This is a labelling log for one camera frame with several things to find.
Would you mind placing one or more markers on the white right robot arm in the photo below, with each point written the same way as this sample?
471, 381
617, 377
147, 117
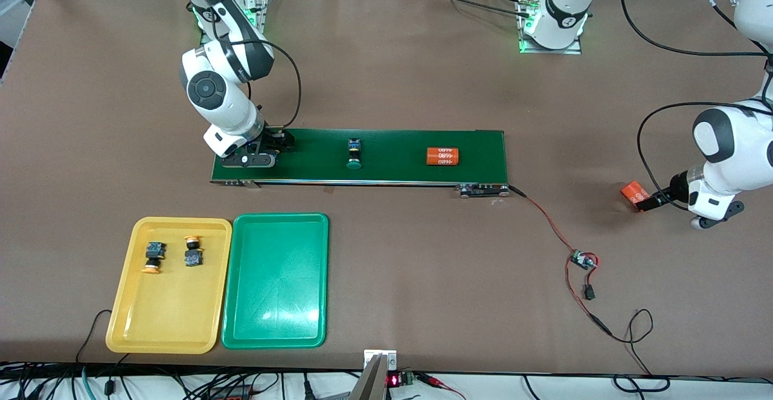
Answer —
232, 107

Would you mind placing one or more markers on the black module red display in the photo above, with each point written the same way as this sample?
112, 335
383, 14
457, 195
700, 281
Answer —
395, 380

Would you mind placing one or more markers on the silver bracket plate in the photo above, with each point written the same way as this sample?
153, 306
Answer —
389, 359

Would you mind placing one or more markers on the small black circuit board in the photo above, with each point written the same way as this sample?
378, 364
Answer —
583, 260

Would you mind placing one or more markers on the green plastic tray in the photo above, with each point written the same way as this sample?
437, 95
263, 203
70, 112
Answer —
278, 303

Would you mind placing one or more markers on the red clip lead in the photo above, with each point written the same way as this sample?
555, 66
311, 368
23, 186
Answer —
432, 380

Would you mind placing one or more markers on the green conveyor belt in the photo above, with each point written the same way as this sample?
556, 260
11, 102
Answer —
392, 158

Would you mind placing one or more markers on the yellow mushroom pushbutton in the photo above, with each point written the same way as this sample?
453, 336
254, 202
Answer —
193, 254
153, 258

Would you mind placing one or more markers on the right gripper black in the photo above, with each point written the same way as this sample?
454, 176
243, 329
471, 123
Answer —
276, 138

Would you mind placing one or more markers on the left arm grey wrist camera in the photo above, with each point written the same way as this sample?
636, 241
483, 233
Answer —
715, 219

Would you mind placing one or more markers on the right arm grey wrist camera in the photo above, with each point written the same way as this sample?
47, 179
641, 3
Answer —
250, 159

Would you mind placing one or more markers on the yellow plastic tray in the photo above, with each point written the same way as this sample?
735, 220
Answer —
169, 315

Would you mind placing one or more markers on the black inline switch red lead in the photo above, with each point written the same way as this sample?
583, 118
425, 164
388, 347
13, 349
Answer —
589, 293

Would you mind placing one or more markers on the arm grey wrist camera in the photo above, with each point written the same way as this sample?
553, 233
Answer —
715, 219
250, 159

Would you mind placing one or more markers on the orange cylinder marked 4680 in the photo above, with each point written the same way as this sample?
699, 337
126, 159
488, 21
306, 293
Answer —
631, 193
442, 156

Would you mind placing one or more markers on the green pushbutton blue block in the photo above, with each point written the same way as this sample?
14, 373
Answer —
354, 155

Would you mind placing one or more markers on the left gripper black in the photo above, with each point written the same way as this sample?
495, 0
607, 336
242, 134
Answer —
677, 188

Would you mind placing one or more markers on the grey metal bar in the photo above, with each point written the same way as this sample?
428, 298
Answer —
369, 385

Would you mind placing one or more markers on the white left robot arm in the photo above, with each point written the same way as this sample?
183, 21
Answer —
737, 140

